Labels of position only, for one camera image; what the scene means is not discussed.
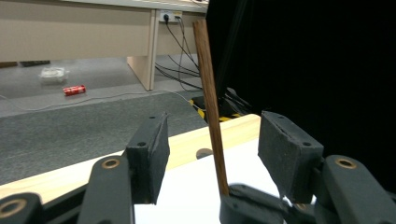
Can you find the beige office desk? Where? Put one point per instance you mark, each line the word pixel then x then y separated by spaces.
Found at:
pixel 77 34

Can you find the clear plastic package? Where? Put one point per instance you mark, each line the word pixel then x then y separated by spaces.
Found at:
pixel 53 74

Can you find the white paper sheet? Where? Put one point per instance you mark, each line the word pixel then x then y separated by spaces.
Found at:
pixel 193 202

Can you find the single wooden chopstick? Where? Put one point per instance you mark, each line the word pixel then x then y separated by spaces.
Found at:
pixel 210 102

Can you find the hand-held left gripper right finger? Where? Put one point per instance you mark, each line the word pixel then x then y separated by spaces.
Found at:
pixel 289 155

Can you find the white wall socket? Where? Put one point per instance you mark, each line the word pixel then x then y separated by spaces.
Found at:
pixel 169 15

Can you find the black curtain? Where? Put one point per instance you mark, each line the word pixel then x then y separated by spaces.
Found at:
pixel 311 56

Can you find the red drink can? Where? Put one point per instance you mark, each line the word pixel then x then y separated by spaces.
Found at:
pixel 74 90

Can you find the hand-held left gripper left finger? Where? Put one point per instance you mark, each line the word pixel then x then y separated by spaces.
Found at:
pixel 149 158

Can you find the striped stand base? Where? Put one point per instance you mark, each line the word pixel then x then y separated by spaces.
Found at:
pixel 229 107

